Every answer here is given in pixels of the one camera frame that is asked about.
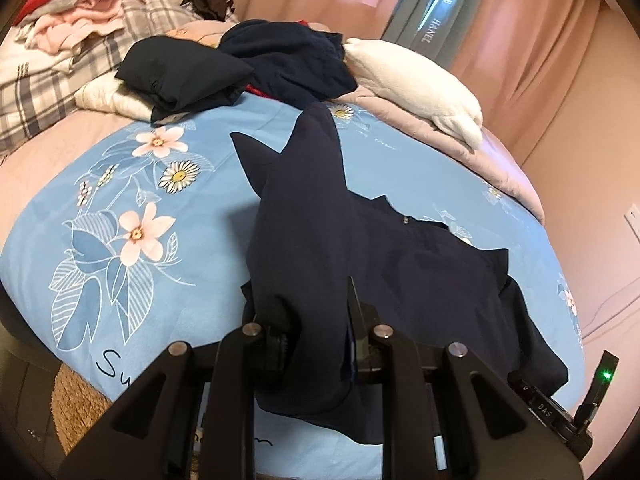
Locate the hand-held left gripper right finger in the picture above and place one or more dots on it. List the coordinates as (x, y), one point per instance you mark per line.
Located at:
(362, 346)

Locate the crumpled navy garment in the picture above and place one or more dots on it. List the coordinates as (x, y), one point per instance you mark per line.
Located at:
(290, 60)

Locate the white quilted cloth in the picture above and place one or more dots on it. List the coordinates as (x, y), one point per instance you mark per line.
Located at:
(105, 97)

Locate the brown woven rug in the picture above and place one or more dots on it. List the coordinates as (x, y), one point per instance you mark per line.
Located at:
(75, 410)

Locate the blue floral bedsheet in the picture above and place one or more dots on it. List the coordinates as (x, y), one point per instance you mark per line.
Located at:
(200, 240)

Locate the folded dark garment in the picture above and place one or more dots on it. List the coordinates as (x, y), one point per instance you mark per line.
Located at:
(180, 75)

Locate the black garment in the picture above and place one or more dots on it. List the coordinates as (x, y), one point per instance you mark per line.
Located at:
(210, 5)

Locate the grey plaid blanket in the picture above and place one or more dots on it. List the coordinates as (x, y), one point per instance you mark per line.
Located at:
(30, 105)

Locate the navy zip jacket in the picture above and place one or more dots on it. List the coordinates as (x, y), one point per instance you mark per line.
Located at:
(400, 270)

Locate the pink clothes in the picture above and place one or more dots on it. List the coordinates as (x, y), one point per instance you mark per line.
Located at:
(65, 30)

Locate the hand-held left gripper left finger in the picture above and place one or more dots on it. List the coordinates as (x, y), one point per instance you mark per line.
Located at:
(272, 349)

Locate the pink bedsheet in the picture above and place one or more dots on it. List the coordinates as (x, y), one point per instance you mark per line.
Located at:
(50, 160)

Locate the pink quilt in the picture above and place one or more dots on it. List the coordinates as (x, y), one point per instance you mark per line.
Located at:
(425, 140)

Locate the peach cloth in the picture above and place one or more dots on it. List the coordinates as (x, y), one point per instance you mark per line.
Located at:
(195, 32)

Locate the grey printed curtain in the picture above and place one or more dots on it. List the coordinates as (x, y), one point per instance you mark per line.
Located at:
(435, 25)

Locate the white plush pillow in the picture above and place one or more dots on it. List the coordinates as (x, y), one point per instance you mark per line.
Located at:
(410, 75)

